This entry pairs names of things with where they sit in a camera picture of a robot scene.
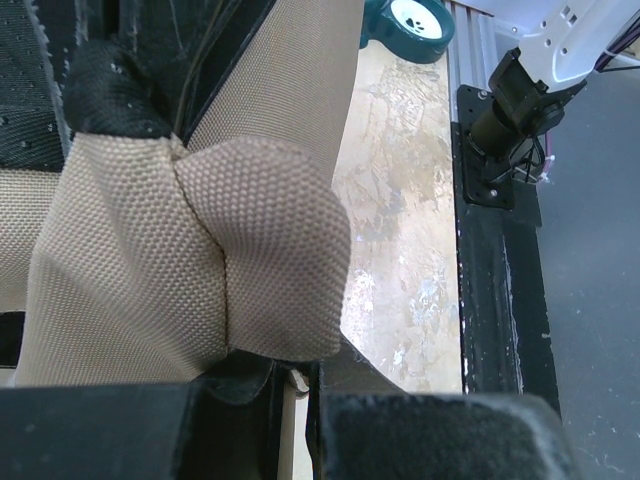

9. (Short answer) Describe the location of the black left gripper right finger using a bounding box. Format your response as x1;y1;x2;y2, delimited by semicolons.
305;339;575;479

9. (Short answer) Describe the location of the beige fabric pet tent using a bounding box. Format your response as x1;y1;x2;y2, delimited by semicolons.
1;1;358;387

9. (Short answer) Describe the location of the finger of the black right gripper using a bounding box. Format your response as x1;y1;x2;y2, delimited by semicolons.
29;0;274;138

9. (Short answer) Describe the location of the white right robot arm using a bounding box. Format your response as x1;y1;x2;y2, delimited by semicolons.
25;1;639;138

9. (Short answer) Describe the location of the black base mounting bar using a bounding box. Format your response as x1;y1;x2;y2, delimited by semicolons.
451;85;561;411

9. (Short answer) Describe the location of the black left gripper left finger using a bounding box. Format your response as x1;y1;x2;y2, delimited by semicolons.
1;357;295;479

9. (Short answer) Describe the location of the aluminium frame rail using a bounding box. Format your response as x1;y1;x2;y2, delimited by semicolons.
444;1;521;122

